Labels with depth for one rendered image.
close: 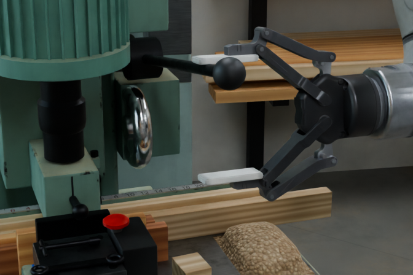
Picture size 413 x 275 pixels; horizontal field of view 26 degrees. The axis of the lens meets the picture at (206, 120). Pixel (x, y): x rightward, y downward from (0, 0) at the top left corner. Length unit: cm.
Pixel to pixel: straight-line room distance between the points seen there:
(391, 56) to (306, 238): 72
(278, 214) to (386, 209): 225
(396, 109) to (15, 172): 52
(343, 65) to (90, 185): 211
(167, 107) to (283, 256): 32
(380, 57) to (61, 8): 232
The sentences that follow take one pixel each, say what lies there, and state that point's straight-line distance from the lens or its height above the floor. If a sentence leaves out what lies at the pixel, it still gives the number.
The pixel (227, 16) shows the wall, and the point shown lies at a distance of 351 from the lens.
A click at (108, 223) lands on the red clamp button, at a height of 102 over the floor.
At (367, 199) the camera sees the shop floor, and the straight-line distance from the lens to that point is 359.
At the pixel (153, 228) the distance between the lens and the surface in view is 116.
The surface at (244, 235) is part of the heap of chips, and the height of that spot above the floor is 93.
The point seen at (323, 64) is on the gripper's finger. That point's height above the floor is 118.
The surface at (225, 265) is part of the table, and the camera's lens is 118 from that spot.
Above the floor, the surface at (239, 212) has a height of 93.
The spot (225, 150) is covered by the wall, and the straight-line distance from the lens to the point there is 368.
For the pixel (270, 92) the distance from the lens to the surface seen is 310.
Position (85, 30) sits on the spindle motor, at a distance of 104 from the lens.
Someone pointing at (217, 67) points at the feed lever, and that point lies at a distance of 92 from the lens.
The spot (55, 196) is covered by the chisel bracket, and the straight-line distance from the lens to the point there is 113.
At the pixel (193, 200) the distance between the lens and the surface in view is 125.
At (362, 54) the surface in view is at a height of 63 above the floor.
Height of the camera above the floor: 146
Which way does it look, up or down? 19 degrees down
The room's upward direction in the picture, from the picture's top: straight up
